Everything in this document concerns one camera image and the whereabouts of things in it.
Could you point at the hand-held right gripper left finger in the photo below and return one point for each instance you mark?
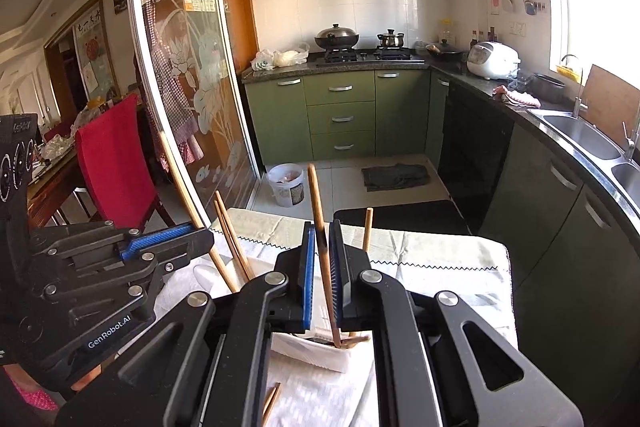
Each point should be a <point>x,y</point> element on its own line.
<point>307,277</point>

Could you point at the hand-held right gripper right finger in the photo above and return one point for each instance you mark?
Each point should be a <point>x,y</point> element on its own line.
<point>336,277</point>

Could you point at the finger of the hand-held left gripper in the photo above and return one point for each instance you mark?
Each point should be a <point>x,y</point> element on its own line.
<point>155,239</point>
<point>185,252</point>

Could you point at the light wooden chopstick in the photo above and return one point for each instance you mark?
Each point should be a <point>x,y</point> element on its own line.
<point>222,269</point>
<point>271,399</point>
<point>231,227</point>
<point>226,237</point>

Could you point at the dark brown chopstick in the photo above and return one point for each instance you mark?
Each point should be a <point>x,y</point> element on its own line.
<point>316,207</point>
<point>367,227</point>

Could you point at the white plastic utensil holder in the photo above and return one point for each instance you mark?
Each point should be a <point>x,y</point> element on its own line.
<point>320,357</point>

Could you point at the person's left forearm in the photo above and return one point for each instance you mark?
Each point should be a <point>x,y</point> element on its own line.
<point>35,394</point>

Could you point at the red covered wooden chair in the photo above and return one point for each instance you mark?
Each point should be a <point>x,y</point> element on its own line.
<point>115,157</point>

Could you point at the white plastic bucket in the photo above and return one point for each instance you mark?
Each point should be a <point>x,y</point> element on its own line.
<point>286,187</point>

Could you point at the grey checked tablecloth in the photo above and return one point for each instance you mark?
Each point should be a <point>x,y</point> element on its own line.
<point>450,267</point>

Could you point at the wooden dining table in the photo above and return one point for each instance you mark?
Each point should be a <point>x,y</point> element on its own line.
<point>52,187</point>

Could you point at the dark floor rag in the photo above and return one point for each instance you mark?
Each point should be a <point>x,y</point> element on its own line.
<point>395,177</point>

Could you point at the checkered apron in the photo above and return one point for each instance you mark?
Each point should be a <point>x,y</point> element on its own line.
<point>172,82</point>

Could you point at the green base cabinets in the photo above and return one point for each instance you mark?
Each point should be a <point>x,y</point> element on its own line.
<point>340,107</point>

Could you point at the glass sliding door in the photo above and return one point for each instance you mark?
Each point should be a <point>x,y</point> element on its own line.
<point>200,57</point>

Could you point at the white plastic bags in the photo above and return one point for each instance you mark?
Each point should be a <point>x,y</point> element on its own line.
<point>277,58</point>

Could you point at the black gas stove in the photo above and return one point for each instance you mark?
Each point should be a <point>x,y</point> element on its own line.
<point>370,57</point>

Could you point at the black wok with lid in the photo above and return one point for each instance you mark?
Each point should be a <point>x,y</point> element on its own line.
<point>336,38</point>

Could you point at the steel cooking pot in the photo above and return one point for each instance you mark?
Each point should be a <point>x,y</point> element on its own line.
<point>391,39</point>

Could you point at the black frying pan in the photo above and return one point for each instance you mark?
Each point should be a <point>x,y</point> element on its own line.
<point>445,52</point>

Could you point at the pink cloth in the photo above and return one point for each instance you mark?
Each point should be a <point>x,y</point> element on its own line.
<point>515,96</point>

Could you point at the white rice cooker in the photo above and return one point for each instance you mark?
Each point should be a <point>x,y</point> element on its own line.
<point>492,59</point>

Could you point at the dark sauce bottles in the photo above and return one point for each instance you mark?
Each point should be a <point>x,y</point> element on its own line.
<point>481,38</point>

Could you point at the black pot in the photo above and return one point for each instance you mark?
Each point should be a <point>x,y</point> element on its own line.
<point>547,88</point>

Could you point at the steel double sink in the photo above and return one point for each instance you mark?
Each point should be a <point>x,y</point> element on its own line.
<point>580,132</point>

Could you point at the small steel faucet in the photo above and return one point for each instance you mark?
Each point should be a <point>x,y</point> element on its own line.
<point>577,92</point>

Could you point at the yellow sponge holder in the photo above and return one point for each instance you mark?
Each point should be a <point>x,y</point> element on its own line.
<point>569,72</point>

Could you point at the wooden cutting board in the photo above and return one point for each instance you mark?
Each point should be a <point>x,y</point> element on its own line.
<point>610,99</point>

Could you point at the tall steel faucet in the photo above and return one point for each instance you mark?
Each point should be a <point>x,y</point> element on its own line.
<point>632,137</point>

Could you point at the framed wall picture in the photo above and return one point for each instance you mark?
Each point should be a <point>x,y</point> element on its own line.
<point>95,52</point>

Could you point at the white wall socket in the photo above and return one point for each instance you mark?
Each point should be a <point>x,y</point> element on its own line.
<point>518,28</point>

